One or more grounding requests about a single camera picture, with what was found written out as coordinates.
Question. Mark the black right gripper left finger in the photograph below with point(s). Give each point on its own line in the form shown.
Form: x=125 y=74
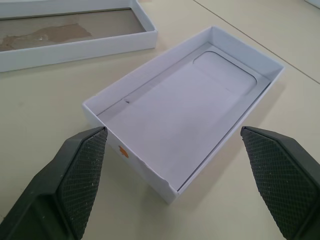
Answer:
x=75 y=180

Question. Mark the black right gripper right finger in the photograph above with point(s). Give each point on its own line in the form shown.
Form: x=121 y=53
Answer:
x=280 y=180

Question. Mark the white phone box base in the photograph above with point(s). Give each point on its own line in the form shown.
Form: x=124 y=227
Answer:
x=175 y=112

